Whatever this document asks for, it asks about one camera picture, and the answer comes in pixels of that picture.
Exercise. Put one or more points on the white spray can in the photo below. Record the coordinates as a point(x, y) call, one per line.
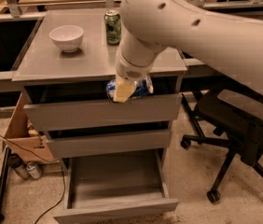
point(34, 170)

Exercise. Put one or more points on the grey drawer cabinet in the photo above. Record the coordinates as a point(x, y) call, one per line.
point(49, 75)

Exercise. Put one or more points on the black office chair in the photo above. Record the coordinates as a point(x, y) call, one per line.
point(228, 115)

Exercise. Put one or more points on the green soda can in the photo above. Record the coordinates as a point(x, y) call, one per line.
point(112, 24)

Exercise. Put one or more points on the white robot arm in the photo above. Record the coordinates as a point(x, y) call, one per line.
point(229, 44)

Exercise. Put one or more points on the white bowl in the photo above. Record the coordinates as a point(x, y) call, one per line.
point(67, 38)

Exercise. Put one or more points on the grey bottom drawer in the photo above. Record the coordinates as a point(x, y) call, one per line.
point(112, 186)

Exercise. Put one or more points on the cardboard box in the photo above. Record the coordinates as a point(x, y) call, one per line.
point(24, 140)

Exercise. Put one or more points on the grey top drawer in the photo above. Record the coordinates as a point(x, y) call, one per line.
point(99, 113)

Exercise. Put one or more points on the grey middle drawer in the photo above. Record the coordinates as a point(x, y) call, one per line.
point(109, 143)

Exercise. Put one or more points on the dark-capped bottle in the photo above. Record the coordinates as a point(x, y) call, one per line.
point(15, 162)

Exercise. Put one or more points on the grey drawer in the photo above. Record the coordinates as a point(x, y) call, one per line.
point(109, 143)
point(112, 186)
point(99, 113)

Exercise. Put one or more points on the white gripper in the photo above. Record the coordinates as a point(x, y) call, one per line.
point(128, 71)

